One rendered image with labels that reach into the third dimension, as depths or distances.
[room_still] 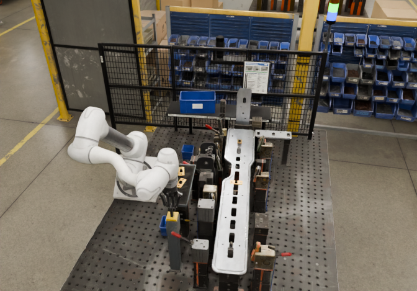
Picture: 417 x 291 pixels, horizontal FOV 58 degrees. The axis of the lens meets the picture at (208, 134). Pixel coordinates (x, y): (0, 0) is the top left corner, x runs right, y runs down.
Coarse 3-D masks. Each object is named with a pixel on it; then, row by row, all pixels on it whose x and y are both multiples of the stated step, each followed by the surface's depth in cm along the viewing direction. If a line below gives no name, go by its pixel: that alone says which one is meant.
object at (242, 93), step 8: (240, 88) 297; (248, 88) 296; (240, 96) 301; (248, 96) 300; (240, 104) 305; (248, 104) 304; (240, 112) 309; (248, 112) 308; (240, 120) 313; (248, 120) 313
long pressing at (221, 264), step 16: (240, 144) 292; (240, 160) 275; (240, 176) 261; (224, 192) 247; (240, 192) 247; (224, 208) 235; (240, 208) 235; (224, 224) 225; (240, 224) 225; (224, 240) 215; (240, 240) 215; (224, 256) 205; (240, 256) 205; (224, 272) 198; (240, 272) 197
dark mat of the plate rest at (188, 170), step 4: (184, 168) 243; (188, 168) 243; (192, 168) 243; (184, 172) 239; (188, 172) 239; (192, 172) 239; (180, 176) 236; (184, 176) 236; (188, 176) 236; (188, 180) 233; (184, 184) 230; (188, 184) 230; (180, 188) 227; (184, 188) 227; (188, 188) 227; (180, 192) 224; (184, 192) 224; (188, 192) 224; (176, 196) 221; (184, 196) 221; (176, 200) 218; (180, 200) 218; (184, 200) 218; (184, 204) 216
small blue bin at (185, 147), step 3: (183, 147) 326; (186, 147) 329; (189, 147) 328; (192, 147) 328; (183, 150) 327; (186, 150) 330; (189, 150) 330; (192, 150) 321; (183, 153) 320; (186, 153) 320; (189, 153) 320; (192, 153) 323; (183, 156) 322; (186, 156) 322; (189, 156) 322; (189, 159) 324
